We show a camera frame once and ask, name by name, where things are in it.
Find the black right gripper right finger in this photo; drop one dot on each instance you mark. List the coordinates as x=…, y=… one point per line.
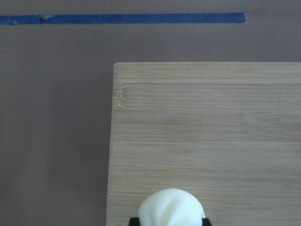
x=206, y=222

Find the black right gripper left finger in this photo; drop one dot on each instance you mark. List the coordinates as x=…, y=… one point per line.
x=134, y=221

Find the white steamed bun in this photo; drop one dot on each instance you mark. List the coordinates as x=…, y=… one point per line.
x=171, y=207

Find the bamboo cutting board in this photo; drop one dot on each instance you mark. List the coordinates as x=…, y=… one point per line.
x=227, y=132

